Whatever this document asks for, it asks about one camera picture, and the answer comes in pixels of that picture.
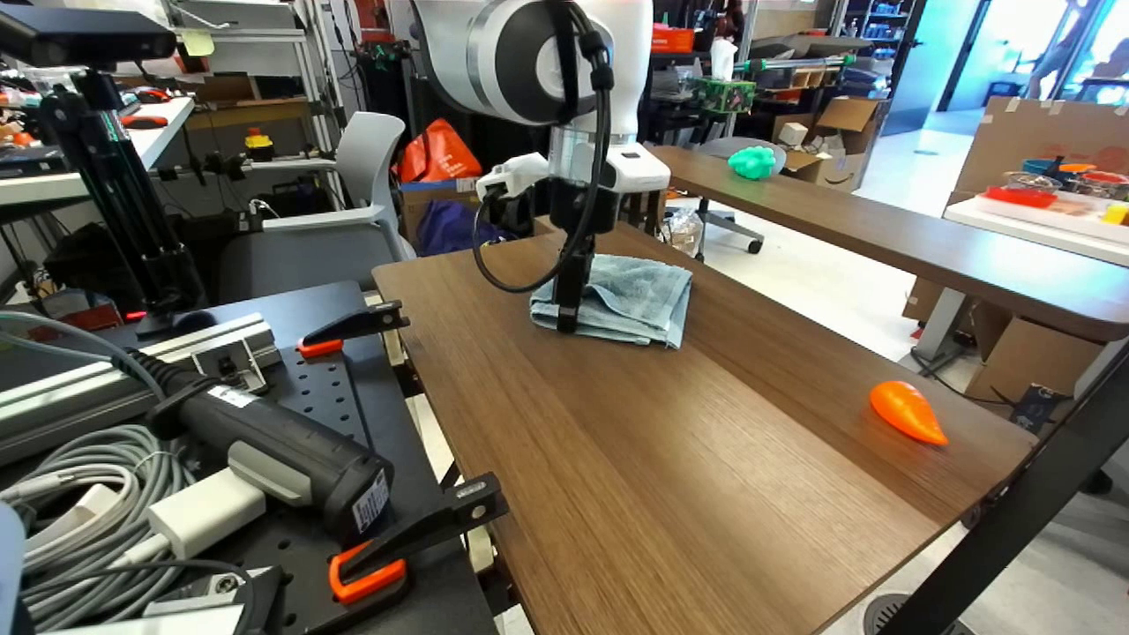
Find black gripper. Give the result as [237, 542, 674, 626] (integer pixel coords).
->
[523, 190, 628, 335]

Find light blue terry towel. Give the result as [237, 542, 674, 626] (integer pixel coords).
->
[524, 249, 697, 351]

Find dark blue bag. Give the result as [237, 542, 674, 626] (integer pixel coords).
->
[411, 197, 505, 261]

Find orange bag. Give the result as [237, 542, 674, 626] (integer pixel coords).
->
[391, 115, 485, 185]

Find green crumpled plastic object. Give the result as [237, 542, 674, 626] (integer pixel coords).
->
[722, 140, 787, 184]

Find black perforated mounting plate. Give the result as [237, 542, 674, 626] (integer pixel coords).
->
[174, 277, 505, 635]

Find white bottle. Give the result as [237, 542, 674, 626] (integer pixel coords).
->
[705, 24, 742, 84]

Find open cardboard box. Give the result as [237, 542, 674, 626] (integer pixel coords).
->
[808, 91, 884, 180]

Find wooden table white legs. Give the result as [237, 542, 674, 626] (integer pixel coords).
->
[648, 140, 1129, 344]

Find black handheld device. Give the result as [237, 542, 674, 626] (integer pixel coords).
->
[136, 356, 397, 542]

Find orange plastic toy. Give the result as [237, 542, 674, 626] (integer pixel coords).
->
[863, 376, 952, 450]

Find white metal shelf rack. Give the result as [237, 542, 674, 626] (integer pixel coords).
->
[162, 0, 368, 209]

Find white power adapter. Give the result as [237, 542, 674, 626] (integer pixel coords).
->
[143, 464, 271, 565]

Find white desk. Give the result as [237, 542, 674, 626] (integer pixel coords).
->
[0, 95, 197, 209]

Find red toy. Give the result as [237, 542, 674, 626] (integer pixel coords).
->
[984, 180, 1061, 210]

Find white tray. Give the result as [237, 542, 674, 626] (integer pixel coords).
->
[942, 185, 1129, 268]

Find blue fabric piece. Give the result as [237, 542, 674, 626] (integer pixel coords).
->
[0, 499, 28, 635]

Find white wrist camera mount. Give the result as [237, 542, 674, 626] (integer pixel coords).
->
[474, 140, 674, 204]

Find black clamp orange handle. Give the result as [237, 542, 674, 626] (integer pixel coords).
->
[291, 295, 411, 367]
[326, 474, 511, 609]

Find black camera tripod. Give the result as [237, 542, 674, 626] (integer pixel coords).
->
[33, 63, 208, 320]

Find black metal frame bar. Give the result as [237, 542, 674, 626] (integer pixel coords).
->
[878, 340, 1129, 635]

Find silver aluminium rail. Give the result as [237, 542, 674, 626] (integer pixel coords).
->
[0, 310, 286, 470]

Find grey coiled cable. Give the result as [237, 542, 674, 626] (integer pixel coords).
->
[0, 418, 197, 630]

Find black camera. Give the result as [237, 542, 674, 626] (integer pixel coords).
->
[0, 2, 180, 68]

